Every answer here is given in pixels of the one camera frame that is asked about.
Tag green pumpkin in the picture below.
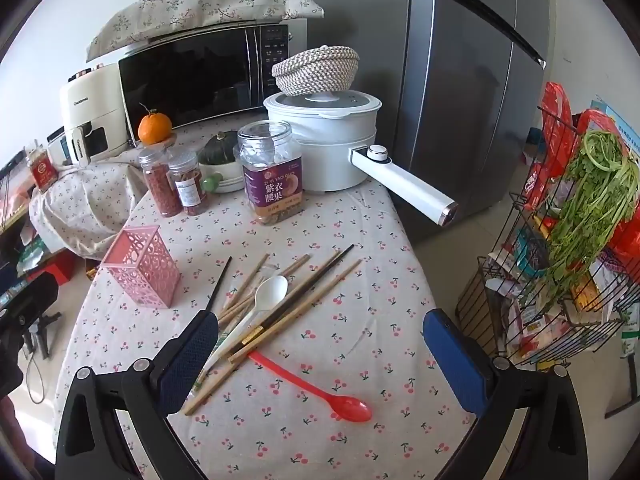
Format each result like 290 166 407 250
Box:
198 131 240 166

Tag wall poster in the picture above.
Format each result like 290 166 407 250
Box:
589 96 640 161

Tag disposable bamboo chopstick pair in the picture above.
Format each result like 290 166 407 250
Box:
191 255 271 396

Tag black wire rack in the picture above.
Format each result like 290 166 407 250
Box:
457 105 640 368

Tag grey refrigerator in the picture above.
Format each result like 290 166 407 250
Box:
307 0 548 243

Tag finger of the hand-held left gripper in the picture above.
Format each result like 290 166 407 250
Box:
0 271 60 333

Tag purple label nut jar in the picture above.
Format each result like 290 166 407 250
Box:
237 121 304 227

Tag bunch of chopsticks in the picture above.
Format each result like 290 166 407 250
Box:
206 244 356 361

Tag red plastic spoon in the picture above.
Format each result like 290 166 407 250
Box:
247 351 373 423

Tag light wooden single chopstick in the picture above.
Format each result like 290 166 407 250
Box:
183 259 363 416

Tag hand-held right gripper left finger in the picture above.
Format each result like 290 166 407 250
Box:
54 310 220 480

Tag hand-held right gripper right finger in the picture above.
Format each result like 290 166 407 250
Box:
422 309 603 480

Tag white electric pot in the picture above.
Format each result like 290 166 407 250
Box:
263 89 459 228

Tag red plastic bag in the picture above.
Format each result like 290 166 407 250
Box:
525 81 581 211

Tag woven rope basket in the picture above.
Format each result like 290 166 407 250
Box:
272 46 361 97

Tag pile of food packets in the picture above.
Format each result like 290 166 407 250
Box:
480 250 640 366

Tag black tripod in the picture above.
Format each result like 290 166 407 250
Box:
24 312 62 361

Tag green leafy herbs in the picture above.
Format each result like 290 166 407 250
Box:
542 131 640 306

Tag white plastic spoon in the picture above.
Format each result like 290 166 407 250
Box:
210 275 289 361

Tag floral dust cover cloth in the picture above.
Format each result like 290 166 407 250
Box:
86 0 325 63

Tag white label spice jar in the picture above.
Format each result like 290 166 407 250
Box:
167 150 208 217

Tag black microwave oven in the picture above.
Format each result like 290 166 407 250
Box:
118 19 308 148

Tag cream air fryer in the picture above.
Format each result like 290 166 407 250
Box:
59 64 132 166

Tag pink plastic utensil holder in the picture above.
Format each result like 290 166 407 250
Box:
100 226 182 309

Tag orange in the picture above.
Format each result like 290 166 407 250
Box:
138 104 173 145

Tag white dish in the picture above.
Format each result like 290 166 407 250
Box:
200 160 246 194

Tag red goji berry jar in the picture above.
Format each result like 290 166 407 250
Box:
138 147 182 218

